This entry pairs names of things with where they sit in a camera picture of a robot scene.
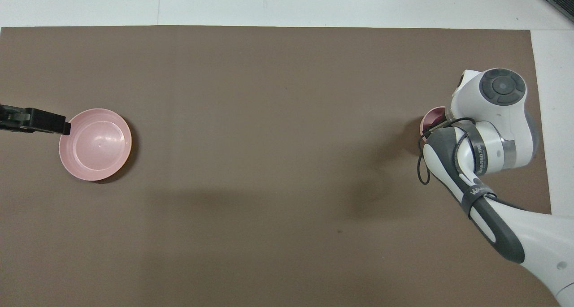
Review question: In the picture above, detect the pink plate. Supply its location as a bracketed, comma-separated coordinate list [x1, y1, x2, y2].
[59, 108, 132, 182]

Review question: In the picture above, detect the pink bowl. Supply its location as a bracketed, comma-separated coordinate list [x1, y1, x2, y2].
[420, 106, 447, 138]

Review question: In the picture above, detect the brown table mat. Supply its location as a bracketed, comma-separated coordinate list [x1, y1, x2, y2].
[0, 26, 562, 307]

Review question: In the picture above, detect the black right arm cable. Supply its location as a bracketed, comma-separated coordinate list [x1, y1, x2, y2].
[417, 117, 477, 185]

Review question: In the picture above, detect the black velcro cable strap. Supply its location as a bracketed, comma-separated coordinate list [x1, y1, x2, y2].
[461, 185, 498, 219]
[464, 120, 489, 174]

